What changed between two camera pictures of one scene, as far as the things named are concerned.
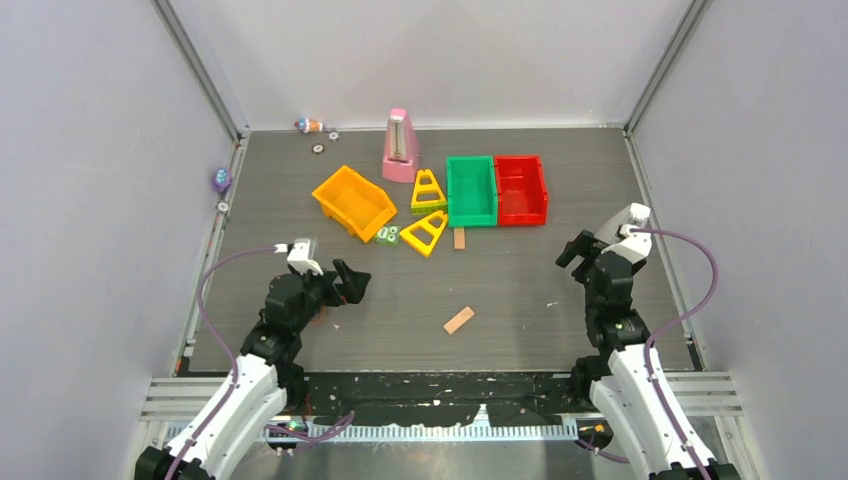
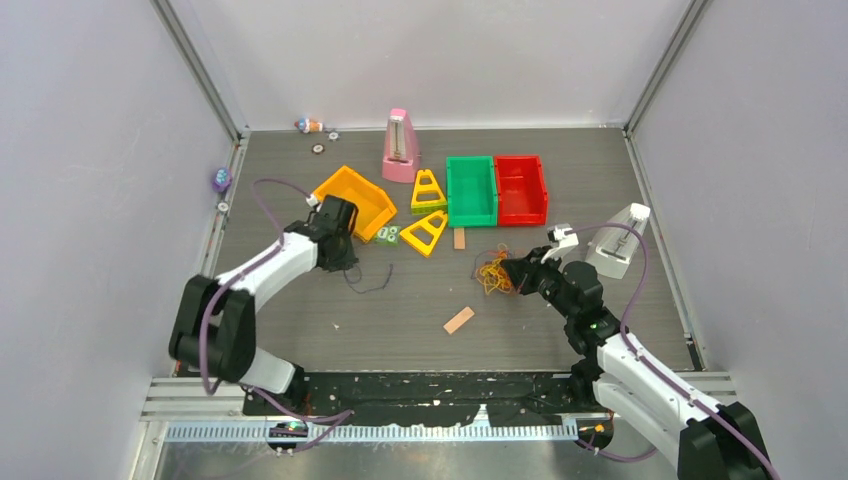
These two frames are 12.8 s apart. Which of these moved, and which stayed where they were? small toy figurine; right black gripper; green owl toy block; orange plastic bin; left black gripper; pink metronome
Moved: right black gripper; left black gripper
Stayed: green owl toy block; small toy figurine; pink metronome; orange plastic bin
